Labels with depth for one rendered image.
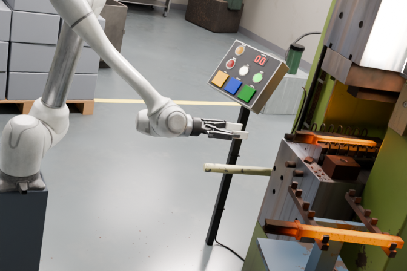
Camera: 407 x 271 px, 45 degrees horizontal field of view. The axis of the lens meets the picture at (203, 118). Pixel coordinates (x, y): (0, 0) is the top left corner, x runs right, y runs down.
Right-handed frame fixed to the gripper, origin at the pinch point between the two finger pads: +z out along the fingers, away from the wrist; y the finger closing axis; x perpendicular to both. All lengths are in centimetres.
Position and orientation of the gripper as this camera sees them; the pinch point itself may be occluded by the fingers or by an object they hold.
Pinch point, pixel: (238, 130)
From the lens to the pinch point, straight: 198.0
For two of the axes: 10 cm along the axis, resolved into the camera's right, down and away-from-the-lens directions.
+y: 2.5, 4.1, -8.8
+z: 9.4, 1.0, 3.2
